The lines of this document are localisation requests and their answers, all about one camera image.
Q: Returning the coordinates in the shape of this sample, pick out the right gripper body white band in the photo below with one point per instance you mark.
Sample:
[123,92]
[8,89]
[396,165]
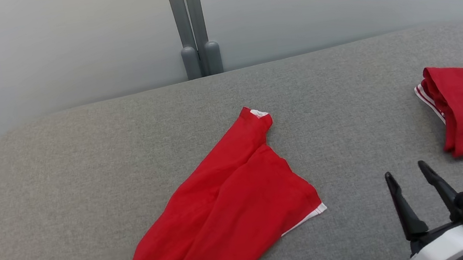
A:
[445,247]

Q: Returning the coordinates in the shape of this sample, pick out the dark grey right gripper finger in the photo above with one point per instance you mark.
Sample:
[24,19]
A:
[409,213]
[443,189]

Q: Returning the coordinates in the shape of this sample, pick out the red shorts with white stripe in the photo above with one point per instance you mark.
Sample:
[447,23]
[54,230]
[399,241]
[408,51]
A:
[225,210]

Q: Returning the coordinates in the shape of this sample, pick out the grey partition post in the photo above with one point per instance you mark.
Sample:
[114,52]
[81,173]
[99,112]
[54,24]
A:
[201,14]
[182,17]

